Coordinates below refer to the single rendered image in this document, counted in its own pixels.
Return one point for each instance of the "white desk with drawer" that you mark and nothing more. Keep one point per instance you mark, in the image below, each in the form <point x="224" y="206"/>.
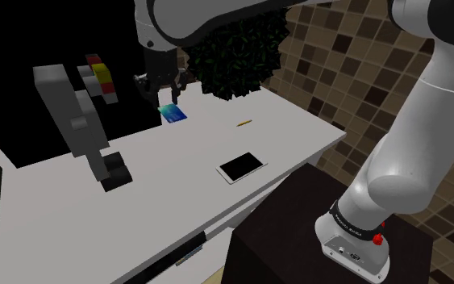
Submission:
<point x="93" y="228"/>

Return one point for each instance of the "dark green leafy plant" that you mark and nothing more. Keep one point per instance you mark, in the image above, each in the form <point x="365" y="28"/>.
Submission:
<point x="238" y="55"/>

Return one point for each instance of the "yellow pencil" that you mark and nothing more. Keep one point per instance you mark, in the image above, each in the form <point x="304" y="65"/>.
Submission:
<point x="244" y="123"/>

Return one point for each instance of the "blue green card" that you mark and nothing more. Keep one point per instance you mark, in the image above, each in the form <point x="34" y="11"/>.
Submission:
<point x="173" y="113"/>

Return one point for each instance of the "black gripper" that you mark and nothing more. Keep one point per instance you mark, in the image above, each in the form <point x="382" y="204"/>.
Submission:
<point x="161" y="65"/>

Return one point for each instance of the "dark robot stand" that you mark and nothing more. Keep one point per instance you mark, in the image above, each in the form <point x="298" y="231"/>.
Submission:
<point x="281" y="228"/>

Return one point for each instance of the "white phone with black screen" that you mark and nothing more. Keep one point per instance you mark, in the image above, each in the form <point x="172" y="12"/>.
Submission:
<point x="241" y="166"/>

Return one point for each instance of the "red yellow grey block cube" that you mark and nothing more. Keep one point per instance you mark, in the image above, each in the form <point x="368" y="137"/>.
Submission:
<point x="102" y="76"/>

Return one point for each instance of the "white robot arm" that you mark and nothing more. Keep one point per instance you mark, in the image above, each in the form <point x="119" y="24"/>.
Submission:
<point x="415" y="149"/>

